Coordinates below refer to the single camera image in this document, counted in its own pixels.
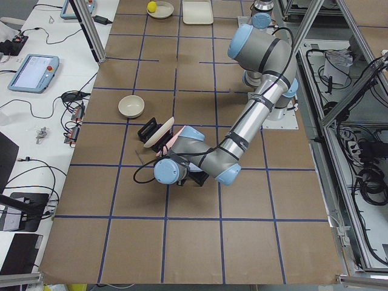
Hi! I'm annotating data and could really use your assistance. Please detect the blue teach pendant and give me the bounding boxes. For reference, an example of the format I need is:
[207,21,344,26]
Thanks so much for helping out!
[60,0,96,20]
[7,54,59,93]

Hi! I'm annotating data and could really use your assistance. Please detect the cream shallow plate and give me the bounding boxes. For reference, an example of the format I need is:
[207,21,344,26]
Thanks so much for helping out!
[147,1,174,19]

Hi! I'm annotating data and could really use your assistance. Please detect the black power adapter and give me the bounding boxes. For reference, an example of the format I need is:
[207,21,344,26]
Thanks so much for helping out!
[93,15,113,25]

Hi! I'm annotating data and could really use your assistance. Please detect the yellow lemon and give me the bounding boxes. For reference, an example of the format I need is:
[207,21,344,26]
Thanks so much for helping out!
[147,1,157,13]

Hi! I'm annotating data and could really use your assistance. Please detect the pink plate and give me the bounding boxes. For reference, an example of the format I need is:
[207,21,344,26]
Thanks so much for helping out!
[156,126,186,157]

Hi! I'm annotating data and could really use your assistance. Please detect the cream rectangular tray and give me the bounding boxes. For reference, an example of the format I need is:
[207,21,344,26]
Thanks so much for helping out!
[182,0,213,25]

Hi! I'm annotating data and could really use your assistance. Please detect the black dish rack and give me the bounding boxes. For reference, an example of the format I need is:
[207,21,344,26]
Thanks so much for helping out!
[133,118,209,187]

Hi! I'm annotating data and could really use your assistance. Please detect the aluminium frame post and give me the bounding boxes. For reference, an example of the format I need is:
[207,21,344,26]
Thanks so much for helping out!
[69,0,107,64]

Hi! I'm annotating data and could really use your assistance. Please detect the black monitor stand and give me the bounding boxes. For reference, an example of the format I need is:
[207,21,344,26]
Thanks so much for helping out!
[1,133,49,232]

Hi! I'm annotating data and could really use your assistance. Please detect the cream plate in rack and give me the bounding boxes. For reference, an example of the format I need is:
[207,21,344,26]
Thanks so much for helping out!
[144,117,175,148]

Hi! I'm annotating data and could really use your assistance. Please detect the white paper bag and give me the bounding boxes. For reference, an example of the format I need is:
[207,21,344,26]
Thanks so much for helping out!
[323,49,353,85]

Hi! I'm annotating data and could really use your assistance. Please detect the cream bowl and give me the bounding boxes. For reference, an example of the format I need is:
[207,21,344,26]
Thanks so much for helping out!
[118,95,145,119]

